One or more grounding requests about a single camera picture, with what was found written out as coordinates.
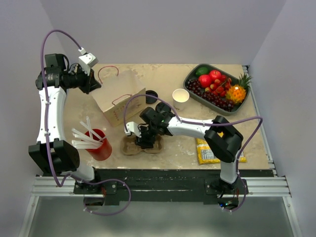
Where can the white wrapped straws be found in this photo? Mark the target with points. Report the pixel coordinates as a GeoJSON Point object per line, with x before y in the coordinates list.
{"type": "Point", "coordinates": [91, 141]}

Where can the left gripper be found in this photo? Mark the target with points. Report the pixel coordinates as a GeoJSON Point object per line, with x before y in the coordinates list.
{"type": "Point", "coordinates": [91, 83]}

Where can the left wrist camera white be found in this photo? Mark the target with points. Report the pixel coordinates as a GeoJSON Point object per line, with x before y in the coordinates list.
{"type": "Point", "coordinates": [87, 60]}

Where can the red cherries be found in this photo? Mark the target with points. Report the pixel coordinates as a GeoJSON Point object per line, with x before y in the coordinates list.
{"type": "Point", "coordinates": [220, 86]}

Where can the toy pineapple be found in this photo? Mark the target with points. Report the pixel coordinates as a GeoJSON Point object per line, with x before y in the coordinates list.
{"type": "Point", "coordinates": [238, 92]}

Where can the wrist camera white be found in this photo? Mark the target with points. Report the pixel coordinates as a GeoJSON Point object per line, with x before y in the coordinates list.
{"type": "Point", "coordinates": [132, 128]}
{"type": "Point", "coordinates": [87, 60]}

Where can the red straw holder cup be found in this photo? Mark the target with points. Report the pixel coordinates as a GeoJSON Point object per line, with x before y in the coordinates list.
{"type": "Point", "coordinates": [104, 151]}

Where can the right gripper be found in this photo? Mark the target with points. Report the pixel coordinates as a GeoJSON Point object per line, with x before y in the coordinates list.
{"type": "Point", "coordinates": [142, 141]}

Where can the green lime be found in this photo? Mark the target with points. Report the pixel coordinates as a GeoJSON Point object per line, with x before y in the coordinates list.
{"type": "Point", "coordinates": [202, 71]}

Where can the white paper cup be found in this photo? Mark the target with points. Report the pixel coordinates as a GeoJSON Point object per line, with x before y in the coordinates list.
{"type": "Point", "coordinates": [180, 98]}

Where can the yellow snack bag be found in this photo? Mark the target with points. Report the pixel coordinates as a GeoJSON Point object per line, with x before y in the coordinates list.
{"type": "Point", "coordinates": [204, 153]}

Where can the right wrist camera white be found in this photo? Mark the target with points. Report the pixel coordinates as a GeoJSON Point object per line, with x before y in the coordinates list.
{"type": "Point", "coordinates": [132, 128]}

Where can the dark red grapes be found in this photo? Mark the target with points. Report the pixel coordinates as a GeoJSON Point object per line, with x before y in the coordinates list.
{"type": "Point", "coordinates": [195, 88]}

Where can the black coffee lid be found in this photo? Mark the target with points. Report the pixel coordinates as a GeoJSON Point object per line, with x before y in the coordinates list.
{"type": "Point", "coordinates": [151, 96]}
{"type": "Point", "coordinates": [162, 108]}

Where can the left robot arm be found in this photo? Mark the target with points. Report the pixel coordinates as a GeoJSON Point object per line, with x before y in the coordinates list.
{"type": "Point", "coordinates": [52, 153]}

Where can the red apple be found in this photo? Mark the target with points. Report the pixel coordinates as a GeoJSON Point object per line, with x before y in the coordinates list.
{"type": "Point", "coordinates": [215, 74]}
{"type": "Point", "coordinates": [205, 81]}

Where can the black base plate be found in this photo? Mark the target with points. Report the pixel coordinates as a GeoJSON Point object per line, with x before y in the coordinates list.
{"type": "Point", "coordinates": [113, 186]}

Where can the grey fruit tray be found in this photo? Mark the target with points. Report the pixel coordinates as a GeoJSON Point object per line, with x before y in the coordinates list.
{"type": "Point", "coordinates": [192, 75]}

